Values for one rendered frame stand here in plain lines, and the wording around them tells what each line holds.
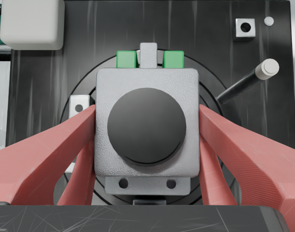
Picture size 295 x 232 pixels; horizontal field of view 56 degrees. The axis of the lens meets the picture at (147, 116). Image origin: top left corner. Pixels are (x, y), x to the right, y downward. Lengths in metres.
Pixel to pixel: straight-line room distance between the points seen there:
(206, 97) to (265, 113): 0.06
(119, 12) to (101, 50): 0.04
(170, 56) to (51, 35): 0.11
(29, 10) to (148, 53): 0.12
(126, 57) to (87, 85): 0.06
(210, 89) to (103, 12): 0.11
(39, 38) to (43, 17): 0.02
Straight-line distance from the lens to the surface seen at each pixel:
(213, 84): 0.22
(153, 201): 0.20
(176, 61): 0.17
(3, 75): 0.33
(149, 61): 0.16
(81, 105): 0.20
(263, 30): 0.27
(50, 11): 0.25
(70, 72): 0.25
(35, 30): 0.24
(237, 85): 0.17
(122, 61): 0.17
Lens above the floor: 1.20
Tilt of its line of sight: 84 degrees down
